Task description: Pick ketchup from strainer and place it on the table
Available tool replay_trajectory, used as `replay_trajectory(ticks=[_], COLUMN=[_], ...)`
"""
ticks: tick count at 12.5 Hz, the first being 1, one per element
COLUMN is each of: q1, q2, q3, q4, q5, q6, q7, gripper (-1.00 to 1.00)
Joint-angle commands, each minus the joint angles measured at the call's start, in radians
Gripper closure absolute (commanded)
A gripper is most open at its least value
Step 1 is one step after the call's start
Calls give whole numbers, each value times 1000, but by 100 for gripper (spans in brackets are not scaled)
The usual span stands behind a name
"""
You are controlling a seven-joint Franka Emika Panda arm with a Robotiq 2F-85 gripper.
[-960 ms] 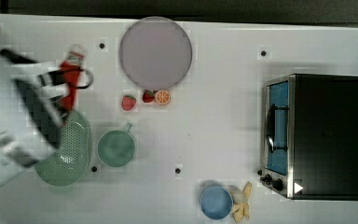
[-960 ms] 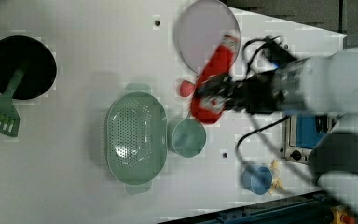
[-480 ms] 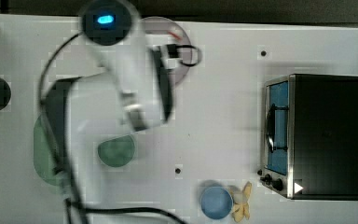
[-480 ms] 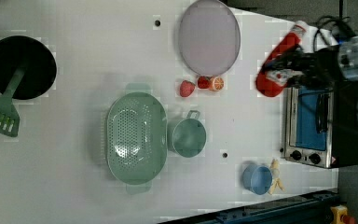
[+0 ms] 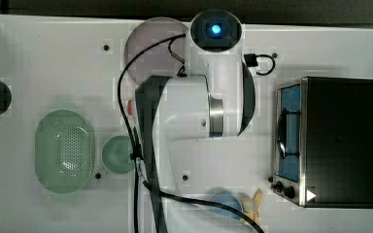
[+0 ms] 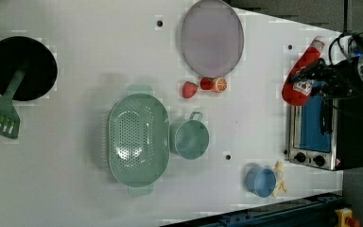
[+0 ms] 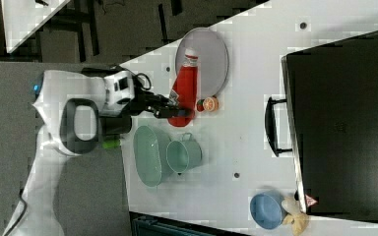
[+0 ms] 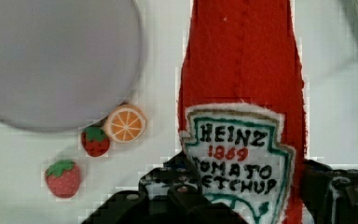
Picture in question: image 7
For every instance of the red plush ketchup bottle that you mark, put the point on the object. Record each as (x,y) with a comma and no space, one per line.
(184,90)

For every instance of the orange slice toy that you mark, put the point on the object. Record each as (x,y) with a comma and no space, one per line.
(211,104)

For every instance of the pale purple round plate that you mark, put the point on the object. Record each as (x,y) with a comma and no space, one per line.
(213,61)

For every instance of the red strawberry toy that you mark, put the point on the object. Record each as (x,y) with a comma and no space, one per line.
(200,106)

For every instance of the blue bowl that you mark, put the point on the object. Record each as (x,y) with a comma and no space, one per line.
(266,209)

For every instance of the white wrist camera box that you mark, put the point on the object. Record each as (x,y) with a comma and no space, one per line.
(119,92)

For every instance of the yellow banana peel toy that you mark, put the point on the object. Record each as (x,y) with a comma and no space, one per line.
(297,219)

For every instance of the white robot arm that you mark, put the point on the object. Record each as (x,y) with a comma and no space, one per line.
(77,110)

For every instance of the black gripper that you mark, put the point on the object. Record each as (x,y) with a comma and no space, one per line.
(150,102)

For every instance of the black toaster oven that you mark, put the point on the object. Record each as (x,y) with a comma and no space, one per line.
(331,97)

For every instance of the green oval strainer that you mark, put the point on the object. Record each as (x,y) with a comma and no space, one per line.
(149,146)

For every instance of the green metal cup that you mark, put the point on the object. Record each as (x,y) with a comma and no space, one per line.
(184,154)

